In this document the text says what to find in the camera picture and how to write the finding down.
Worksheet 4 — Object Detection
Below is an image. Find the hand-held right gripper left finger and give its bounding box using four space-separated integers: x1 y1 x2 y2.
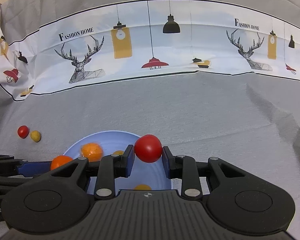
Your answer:
40 144 136 201

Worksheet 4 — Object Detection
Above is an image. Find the blue plate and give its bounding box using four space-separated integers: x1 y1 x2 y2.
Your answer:
64 130 173 195

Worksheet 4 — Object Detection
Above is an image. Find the plastic-wrapped orange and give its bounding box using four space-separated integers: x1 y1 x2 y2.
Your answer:
80 142 103 162

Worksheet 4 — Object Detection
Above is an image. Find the small orange mandarin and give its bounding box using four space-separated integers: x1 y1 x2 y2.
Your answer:
50 155 73 172

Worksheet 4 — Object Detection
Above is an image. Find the white deer-print cloth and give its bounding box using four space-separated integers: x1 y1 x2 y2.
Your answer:
0 0 300 102

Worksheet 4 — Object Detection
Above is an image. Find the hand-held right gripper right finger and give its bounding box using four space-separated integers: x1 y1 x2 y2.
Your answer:
162 146 243 200

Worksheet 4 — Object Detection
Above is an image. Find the grey cloth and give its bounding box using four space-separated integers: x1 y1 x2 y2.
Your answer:
0 0 300 240

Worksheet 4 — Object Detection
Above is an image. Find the red tomato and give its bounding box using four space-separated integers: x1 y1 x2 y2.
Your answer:
134 134 163 163
17 125 29 138

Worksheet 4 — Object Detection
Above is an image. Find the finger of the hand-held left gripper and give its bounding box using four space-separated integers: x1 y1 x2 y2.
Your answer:
0 175 38 190
0 155 53 176

